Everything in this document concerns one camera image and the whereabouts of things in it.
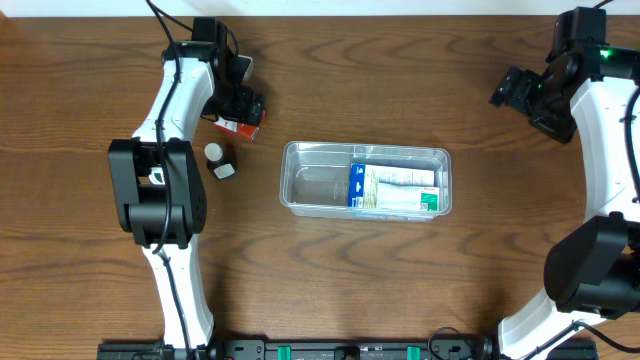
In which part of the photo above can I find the red cardboard box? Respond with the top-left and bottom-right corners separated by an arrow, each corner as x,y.
214,110 -> 267,142

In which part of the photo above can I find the blue illustrated box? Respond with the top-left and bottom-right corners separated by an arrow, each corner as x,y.
347,163 -> 437,212

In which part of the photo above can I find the white green box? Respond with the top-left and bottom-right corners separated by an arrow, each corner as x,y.
375,183 -> 440,211

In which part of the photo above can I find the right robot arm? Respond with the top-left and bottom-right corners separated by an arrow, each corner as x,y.
480,40 -> 639,359

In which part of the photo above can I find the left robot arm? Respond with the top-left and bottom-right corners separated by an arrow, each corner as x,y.
108,40 -> 265,359

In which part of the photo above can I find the clear plastic container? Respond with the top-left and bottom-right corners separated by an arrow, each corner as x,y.
280,141 -> 453,222

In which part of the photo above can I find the dark bottle white cap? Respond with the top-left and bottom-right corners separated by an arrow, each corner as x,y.
204,143 -> 237,180

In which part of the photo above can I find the green square box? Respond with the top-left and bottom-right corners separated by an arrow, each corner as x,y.
148,166 -> 165,185

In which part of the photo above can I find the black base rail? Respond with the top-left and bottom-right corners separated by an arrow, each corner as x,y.
96,337 -> 599,360

